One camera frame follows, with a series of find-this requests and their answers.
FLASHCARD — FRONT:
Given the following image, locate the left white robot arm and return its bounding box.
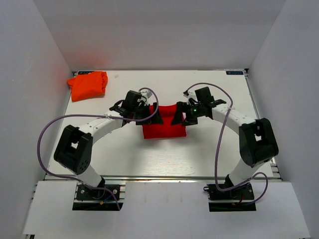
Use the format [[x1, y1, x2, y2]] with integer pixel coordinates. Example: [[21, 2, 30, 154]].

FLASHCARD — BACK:
[[53, 87, 159, 199]]

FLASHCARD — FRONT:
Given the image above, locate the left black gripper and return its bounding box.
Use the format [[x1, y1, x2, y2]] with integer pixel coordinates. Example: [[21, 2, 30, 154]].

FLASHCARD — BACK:
[[132, 102, 163, 125]]

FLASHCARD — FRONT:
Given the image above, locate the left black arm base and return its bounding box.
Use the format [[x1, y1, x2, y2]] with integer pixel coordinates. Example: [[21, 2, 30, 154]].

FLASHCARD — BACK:
[[72, 184, 124, 212]]

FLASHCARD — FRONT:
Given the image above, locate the blue label left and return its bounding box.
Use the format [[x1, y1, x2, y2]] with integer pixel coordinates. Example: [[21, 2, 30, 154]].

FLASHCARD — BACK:
[[77, 71, 93, 75]]

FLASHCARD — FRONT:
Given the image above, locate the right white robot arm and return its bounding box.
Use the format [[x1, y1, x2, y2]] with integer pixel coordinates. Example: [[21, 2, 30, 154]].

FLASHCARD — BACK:
[[170, 87, 279, 199]]

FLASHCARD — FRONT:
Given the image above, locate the blue label right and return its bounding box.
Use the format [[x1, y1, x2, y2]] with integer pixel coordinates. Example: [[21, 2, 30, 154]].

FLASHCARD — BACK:
[[226, 71, 244, 75]]

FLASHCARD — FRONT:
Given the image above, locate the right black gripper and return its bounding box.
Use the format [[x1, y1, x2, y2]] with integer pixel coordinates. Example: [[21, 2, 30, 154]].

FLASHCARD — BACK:
[[171, 101, 204, 126]]

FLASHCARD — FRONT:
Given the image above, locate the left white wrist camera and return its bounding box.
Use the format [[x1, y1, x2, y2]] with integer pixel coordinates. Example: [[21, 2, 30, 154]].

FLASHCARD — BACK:
[[140, 90, 153, 100]]

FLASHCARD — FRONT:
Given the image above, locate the orange folded t-shirt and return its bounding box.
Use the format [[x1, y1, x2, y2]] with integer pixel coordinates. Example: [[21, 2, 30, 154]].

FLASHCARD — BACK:
[[67, 71, 108, 102]]

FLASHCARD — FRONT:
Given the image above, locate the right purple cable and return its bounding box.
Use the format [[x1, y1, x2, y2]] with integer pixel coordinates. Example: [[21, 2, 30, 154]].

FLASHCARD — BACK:
[[183, 82, 269, 206]]

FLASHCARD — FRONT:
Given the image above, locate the red t-shirt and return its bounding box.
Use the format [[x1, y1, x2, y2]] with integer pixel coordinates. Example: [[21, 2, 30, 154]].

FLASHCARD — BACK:
[[142, 104, 186, 139]]

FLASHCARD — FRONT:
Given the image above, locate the purple cable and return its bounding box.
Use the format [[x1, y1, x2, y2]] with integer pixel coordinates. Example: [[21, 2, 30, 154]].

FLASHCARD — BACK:
[[183, 82, 269, 206], [36, 87, 159, 211]]

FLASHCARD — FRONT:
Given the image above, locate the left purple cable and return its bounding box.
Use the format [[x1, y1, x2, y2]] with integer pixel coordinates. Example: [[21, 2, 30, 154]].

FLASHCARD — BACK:
[[36, 87, 159, 211]]

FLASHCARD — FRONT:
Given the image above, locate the blue label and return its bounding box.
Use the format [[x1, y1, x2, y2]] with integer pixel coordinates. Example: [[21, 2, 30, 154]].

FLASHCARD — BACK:
[[226, 71, 244, 75], [77, 71, 93, 75]]

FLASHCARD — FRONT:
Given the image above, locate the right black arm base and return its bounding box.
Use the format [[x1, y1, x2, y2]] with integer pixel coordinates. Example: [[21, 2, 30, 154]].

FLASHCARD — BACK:
[[203, 184, 256, 212]]

